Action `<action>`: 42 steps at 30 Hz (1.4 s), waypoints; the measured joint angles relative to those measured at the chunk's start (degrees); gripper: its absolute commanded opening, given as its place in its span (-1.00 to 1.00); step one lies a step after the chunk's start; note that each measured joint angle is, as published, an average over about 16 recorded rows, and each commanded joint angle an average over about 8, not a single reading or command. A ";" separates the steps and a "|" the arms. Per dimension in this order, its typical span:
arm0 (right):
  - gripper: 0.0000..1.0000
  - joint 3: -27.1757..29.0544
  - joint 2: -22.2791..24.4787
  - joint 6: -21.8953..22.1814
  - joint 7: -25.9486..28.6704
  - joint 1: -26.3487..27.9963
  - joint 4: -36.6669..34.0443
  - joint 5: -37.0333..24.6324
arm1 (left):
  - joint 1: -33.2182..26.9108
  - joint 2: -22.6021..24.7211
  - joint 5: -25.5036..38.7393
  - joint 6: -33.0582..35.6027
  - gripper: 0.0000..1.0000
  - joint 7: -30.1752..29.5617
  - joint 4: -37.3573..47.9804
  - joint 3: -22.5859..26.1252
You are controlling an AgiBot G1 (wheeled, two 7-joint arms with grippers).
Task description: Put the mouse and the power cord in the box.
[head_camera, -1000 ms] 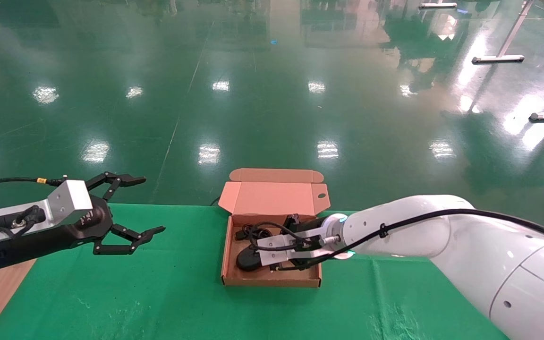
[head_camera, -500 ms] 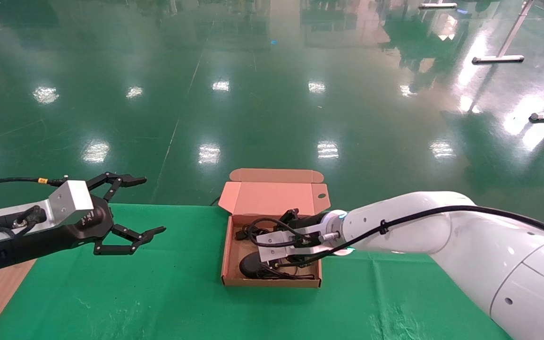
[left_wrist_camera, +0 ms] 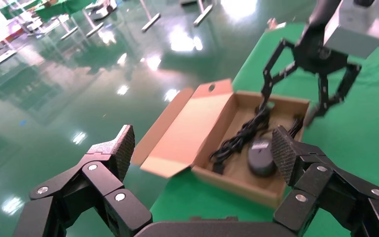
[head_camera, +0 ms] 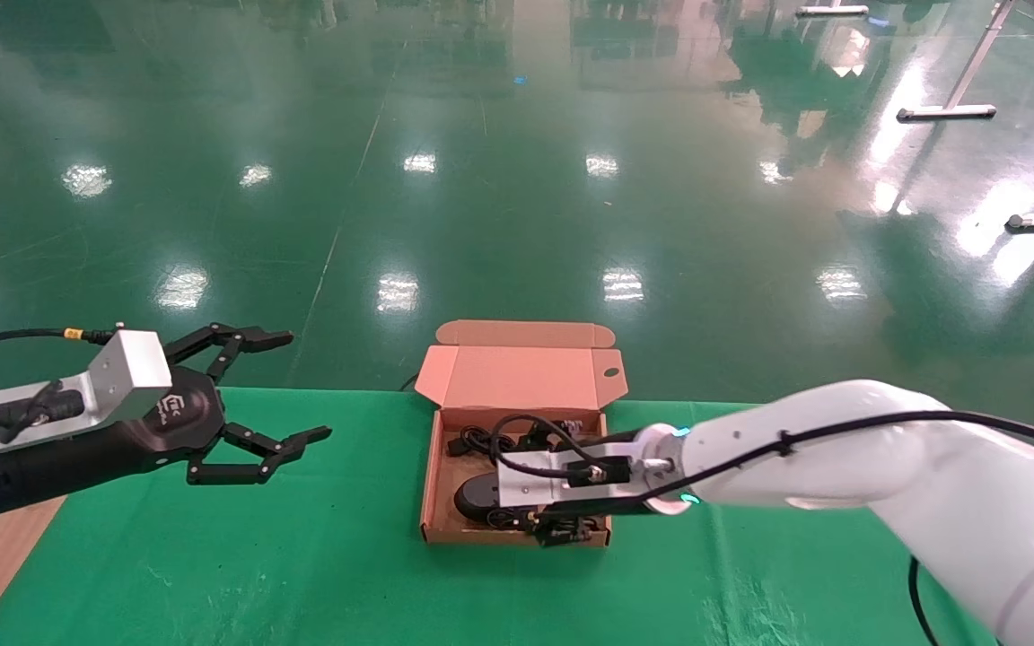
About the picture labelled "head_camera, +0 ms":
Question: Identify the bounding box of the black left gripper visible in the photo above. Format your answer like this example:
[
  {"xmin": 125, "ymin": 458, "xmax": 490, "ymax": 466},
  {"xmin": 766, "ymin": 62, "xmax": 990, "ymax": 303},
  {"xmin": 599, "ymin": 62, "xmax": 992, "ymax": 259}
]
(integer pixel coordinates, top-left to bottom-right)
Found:
[{"xmin": 0, "ymin": 323, "xmax": 333, "ymax": 518}]

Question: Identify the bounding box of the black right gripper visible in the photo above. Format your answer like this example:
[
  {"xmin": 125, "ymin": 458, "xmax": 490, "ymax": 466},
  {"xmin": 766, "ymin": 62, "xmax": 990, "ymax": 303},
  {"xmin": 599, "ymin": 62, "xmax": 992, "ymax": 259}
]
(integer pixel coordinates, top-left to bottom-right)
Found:
[{"xmin": 530, "ymin": 495, "xmax": 676, "ymax": 548}]

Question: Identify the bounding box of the black wired mouse cable bundle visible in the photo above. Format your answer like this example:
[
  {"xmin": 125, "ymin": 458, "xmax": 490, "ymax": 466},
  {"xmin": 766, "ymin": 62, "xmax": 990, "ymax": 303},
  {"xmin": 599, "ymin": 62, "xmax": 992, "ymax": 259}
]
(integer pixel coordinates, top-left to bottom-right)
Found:
[{"xmin": 448, "ymin": 415, "xmax": 608, "ymax": 528}]

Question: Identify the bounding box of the open flat cardboard box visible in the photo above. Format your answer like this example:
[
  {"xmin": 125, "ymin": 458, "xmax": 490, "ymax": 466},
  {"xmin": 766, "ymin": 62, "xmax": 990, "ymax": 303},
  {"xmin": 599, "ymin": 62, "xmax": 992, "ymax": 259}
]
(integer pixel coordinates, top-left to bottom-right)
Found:
[{"xmin": 414, "ymin": 320, "xmax": 630, "ymax": 548}]

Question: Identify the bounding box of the green cloth mat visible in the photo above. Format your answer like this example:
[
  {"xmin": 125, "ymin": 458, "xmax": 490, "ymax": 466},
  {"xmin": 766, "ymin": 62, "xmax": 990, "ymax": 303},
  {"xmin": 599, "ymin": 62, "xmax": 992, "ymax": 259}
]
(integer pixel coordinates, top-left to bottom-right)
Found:
[{"xmin": 0, "ymin": 388, "xmax": 1003, "ymax": 646}]

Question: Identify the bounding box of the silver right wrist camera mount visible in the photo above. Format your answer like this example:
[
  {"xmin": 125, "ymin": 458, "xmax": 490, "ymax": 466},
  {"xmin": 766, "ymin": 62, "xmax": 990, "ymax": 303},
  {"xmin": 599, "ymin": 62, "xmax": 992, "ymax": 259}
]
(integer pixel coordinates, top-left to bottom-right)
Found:
[{"xmin": 495, "ymin": 441, "xmax": 640, "ymax": 509}]

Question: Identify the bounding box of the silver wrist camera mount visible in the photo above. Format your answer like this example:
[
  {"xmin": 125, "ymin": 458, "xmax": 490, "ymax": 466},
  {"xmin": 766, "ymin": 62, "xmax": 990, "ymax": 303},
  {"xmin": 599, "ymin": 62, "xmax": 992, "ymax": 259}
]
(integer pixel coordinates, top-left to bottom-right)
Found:
[
  {"xmin": 495, "ymin": 441, "xmax": 640, "ymax": 509},
  {"xmin": 0, "ymin": 329, "xmax": 173, "ymax": 450}
]

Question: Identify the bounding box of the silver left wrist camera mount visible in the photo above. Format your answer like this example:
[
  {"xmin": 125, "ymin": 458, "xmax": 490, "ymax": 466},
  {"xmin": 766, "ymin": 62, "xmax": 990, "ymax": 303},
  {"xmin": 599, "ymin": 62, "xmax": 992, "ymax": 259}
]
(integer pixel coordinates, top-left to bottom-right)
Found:
[{"xmin": 0, "ymin": 329, "xmax": 173, "ymax": 450}]

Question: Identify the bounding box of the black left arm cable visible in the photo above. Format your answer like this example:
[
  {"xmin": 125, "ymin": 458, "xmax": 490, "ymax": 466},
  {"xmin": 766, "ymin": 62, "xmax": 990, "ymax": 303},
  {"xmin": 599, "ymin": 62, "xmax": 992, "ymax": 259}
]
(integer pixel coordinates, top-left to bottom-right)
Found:
[{"xmin": 0, "ymin": 327, "xmax": 119, "ymax": 360}]

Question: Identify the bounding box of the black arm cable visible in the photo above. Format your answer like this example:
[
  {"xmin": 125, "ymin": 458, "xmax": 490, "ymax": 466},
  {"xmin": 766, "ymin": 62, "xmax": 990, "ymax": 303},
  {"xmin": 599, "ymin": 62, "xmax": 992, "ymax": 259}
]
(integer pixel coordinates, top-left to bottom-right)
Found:
[
  {"xmin": 488, "ymin": 411, "xmax": 1034, "ymax": 481},
  {"xmin": 0, "ymin": 327, "xmax": 119, "ymax": 360}
]

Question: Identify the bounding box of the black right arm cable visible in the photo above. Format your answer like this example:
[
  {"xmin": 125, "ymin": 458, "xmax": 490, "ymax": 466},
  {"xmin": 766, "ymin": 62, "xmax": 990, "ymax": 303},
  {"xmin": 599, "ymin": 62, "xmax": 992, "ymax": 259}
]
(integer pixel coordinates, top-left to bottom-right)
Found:
[{"xmin": 488, "ymin": 411, "xmax": 1034, "ymax": 481}]

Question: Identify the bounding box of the black robot side cable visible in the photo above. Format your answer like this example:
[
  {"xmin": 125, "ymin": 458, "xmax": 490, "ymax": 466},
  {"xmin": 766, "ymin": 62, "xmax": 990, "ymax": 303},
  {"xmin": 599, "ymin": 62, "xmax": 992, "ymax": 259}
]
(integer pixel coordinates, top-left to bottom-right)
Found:
[{"xmin": 907, "ymin": 556, "xmax": 942, "ymax": 646}]

